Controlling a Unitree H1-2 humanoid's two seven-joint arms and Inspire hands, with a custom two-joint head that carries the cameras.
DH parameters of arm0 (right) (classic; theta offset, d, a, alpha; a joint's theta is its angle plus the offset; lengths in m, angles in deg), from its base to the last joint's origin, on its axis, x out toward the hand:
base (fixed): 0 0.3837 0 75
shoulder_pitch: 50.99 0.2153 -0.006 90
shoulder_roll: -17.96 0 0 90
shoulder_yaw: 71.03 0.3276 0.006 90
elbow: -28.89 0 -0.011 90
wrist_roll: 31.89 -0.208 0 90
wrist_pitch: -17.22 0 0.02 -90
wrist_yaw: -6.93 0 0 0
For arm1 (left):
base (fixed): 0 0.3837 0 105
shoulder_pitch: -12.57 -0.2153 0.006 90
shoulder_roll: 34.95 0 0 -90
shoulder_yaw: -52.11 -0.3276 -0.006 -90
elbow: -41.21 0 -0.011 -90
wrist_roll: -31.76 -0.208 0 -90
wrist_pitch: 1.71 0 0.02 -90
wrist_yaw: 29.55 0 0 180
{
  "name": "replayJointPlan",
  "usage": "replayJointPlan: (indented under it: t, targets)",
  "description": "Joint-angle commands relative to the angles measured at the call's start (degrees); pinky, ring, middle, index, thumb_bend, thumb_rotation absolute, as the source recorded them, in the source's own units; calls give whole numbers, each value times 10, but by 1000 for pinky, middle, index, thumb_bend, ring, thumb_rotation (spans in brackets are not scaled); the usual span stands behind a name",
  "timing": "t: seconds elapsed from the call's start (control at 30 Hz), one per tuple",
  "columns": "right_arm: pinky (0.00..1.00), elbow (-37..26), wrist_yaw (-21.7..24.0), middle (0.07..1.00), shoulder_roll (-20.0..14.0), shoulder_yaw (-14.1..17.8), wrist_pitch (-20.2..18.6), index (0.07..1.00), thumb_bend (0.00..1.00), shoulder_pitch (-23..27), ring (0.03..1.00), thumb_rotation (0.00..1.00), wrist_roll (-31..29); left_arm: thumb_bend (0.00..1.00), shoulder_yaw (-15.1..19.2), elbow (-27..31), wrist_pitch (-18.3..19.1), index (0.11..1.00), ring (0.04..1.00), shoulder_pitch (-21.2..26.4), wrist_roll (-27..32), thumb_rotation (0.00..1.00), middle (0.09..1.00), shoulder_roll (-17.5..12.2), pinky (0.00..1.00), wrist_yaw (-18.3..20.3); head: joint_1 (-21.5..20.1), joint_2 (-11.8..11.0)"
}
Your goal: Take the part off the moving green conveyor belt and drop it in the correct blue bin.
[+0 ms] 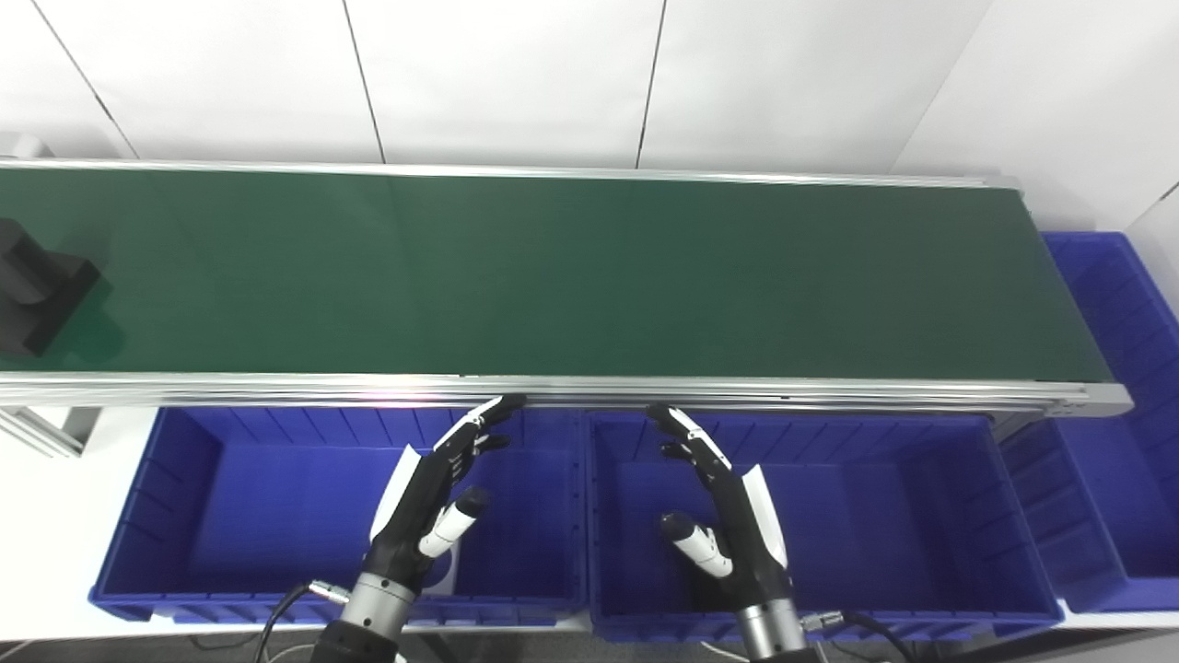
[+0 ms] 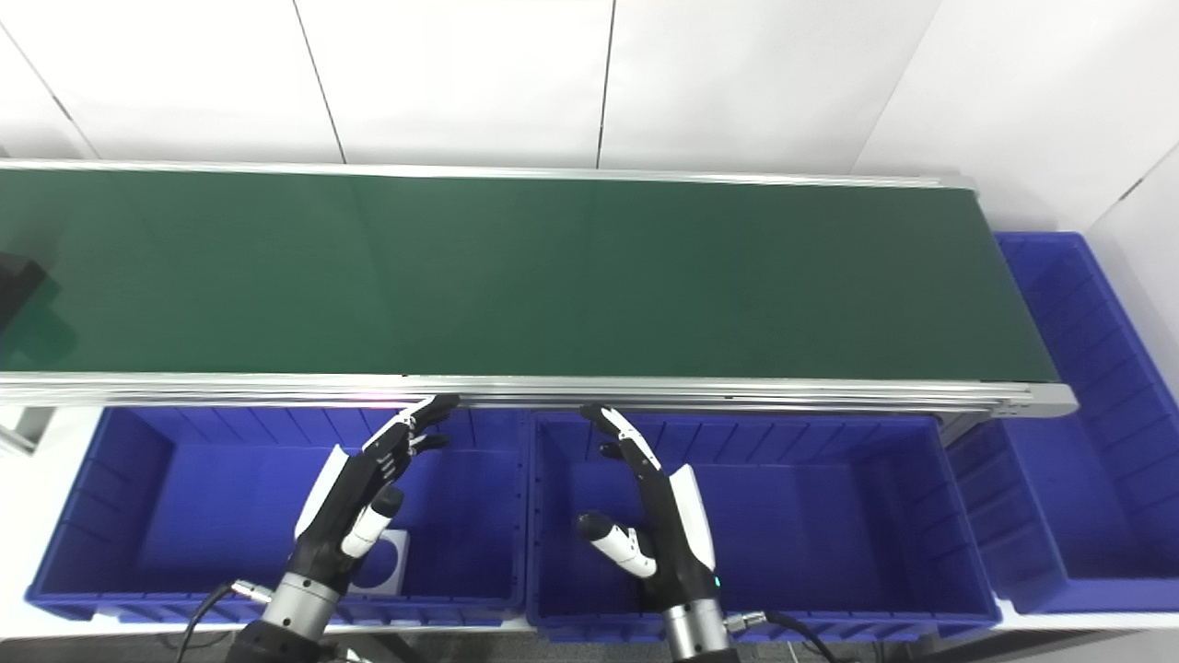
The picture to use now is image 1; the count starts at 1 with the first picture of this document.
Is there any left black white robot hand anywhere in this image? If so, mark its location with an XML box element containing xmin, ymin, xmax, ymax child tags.
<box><xmin>367</xmin><ymin>394</ymin><xmax>528</xmax><ymax>590</ymax></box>

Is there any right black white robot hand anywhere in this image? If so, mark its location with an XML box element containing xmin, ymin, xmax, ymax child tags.
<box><xmin>645</xmin><ymin>403</ymin><xmax>795</xmax><ymax>611</ymax></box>

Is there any black cylinder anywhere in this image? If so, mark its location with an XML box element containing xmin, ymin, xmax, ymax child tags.
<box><xmin>0</xmin><ymin>218</ymin><xmax>102</xmax><ymax>358</ymax></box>

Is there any blue plastic bin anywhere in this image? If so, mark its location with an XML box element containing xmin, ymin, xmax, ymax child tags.
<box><xmin>585</xmin><ymin>410</ymin><xmax>1065</xmax><ymax>643</ymax></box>
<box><xmin>89</xmin><ymin>405</ymin><xmax>590</xmax><ymax>627</ymax></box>
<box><xmin>999</xmin><ymin>230</ymin><xmax>1179</xmax><ymax>613</ymax></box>

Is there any green conveyor belt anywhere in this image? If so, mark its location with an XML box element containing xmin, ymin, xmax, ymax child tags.
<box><xmin>0</xmin><ymin>157</ymin><xmax>1134</xmax><ymax>420</ymax></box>
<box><xmin>0</xmin><ymin>169</ymin><xmax>1115</xmax><ymax>383</ymax></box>

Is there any aluminium conveyor leg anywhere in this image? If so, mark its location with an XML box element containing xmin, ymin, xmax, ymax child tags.
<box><xmin>0</xmin><ymin>405</ymin><xmax>98</xmax><ymax>459</ymax></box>

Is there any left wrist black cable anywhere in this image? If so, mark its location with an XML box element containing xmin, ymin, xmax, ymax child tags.
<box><xmin>253</xmin><ymin>578</ymin><xmax>353</xmax><ymax>663</ymax></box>

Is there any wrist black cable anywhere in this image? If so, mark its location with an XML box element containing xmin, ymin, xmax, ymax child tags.
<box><xmin>801</xmin><ymin>610</ymin><xmax>922</xmax><ymax>663</ymax></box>
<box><xmin>253</xmin><ymin>578</ymin><xmax>353</xmax><ymax>663</ymax></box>

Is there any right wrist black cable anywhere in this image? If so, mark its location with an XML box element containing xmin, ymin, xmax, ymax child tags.
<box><xmin>801</xmin><ymin>610</ymin><xmax>922</xmax><ymax>663</ymax></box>

